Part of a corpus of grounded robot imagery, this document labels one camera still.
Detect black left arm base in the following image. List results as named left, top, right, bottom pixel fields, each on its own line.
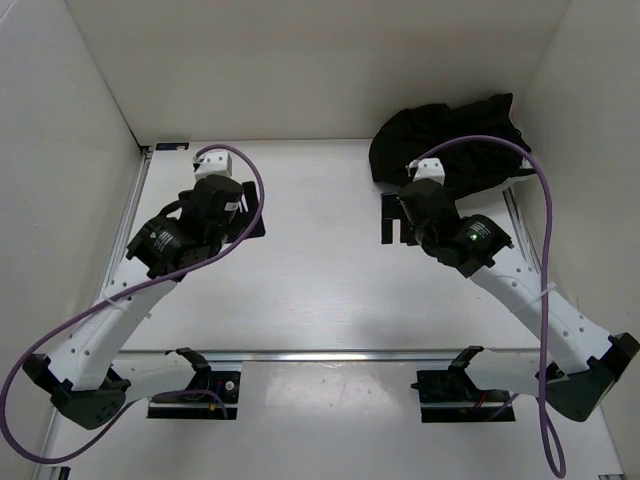
left=147, top=363, right=242, bottom=421

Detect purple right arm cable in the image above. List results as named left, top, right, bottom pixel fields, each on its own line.
left=407, top=135, right=566, bottom=474

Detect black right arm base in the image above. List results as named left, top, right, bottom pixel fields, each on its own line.
left=411, top=370, right=516, bottom=424

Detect silver aluminium rail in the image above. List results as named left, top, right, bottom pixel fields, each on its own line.
left=114, top=349, right=546, bottom=363
left=502, top=186, right=541, bottom=274
left=99, top=146, right=153, bottom=295

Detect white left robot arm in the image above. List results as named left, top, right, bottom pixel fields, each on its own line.
left=22, top=174, right=265, bottom=430

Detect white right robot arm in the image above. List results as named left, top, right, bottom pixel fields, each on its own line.
left=381, top=179, right=639, bottom=422

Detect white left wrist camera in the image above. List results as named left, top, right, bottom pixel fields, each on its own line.
left=192, top=150, right=232, bottom=181

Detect silver front aluminium rail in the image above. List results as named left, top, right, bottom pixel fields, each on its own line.
left=114, top=349, right=546, bottom=363

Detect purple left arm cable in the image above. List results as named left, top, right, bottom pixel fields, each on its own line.
left=0, top=144, right=267, bottom=462

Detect small black label plate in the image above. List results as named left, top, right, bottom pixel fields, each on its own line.
left=154, top=142, right=189, bottom=151

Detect silver right aluminium rail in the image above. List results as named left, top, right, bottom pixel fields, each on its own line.
left=502, top=186, right=541, bottom=274

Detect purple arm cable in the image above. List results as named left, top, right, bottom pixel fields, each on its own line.
left=407, top=135, right=566, bottom=474
left=0, top=144, right=267, bottom=462

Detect black trousers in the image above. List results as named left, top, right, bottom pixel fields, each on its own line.
left=368, top=92, right=533, bottom=197

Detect silver left aluminium rail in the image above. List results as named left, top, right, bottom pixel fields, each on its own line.
left=99, top=146, right=153, bottom=295

